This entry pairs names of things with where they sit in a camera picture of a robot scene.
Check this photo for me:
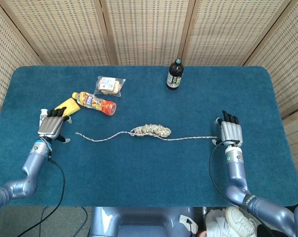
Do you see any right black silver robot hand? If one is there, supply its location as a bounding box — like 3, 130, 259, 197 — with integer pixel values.
212, 110, 244, 148

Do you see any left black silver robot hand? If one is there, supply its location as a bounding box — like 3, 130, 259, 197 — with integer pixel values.
37, 107, 72, 143

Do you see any white speckled braided rope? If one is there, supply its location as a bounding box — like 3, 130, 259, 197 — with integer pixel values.
75, 123, 220, 144

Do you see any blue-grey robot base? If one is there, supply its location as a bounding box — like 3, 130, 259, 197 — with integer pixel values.
88, 206, 199, 237

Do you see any white toothpaste tube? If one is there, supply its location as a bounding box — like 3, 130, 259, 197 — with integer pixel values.
39, 109, 48, 127

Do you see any yellow sponge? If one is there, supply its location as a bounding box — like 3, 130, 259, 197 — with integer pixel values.
54, 97, 81, 117

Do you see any orange yellow drink bottle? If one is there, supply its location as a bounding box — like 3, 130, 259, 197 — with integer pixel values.
72, 91, 117, 116

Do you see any clear plastic snack packet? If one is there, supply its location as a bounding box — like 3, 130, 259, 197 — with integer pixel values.
93, 76, 127, 98

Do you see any dark glass bottle white label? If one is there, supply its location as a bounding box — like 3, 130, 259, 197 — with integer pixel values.
166, 58, 185, 91

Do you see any blue felt table cover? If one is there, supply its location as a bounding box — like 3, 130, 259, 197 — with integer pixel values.
0, 65, 298, 207

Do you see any woven bamboo folding screen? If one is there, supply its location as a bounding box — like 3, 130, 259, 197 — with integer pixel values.
0, 0, 298, 182

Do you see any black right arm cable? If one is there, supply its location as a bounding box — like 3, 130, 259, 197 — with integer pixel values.
209, 142, 272, 237

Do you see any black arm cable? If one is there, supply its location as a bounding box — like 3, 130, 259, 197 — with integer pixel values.
16, 158, 66, 237
209, 142, 272, 237

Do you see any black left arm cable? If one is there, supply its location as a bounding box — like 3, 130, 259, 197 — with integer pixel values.
16, 158, 66, 237

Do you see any blue floor cable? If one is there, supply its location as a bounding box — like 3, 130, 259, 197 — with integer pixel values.
72, 206, 88, 237

